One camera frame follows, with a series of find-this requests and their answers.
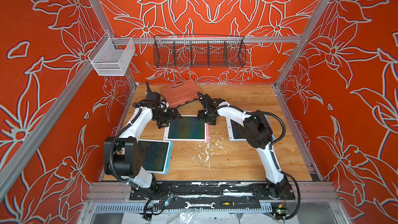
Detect pink framed writing tablet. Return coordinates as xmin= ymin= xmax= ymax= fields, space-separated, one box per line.
xmin=163 ymin=116 xmax=209 ymax=142

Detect blue framed tablet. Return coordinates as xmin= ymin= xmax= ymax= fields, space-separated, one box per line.
xmin=138 ymin=140 xmax=173 ymax=175
xmin=226 ymin=115 xmax=274 ymax=147

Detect blue framed front tablet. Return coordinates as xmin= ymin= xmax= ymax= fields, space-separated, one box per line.
xmin=138 ymin=140 xmax=173 ymax=175

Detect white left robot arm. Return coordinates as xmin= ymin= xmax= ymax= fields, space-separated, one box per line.
xmin=104 ymin=91 xmax=181 ymax=194

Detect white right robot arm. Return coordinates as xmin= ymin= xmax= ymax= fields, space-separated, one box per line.
xmin=197 ymin=92 xmax=289 ymax=199

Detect red plastic tool case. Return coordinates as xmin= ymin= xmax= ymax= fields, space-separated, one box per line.
xmin=161 ymin=79 xmax=201 ymax=108

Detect silver open-end wrench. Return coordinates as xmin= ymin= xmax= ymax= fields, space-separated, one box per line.
xmin=184 ymin=201 xmax=216 ymax=209

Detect black wire wall basket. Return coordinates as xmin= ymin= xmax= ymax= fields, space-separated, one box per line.
xmin=153 ymin=34 xmax=247 ymax=68

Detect clear plastic wall bin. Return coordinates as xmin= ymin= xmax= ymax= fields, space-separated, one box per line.
xmin=88 ymin=33 xmax=136 ymax=76

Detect yellow handled screwdriver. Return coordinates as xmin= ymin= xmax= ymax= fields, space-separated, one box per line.
xmin=220 ymin=201 xmax=257 ymax=206

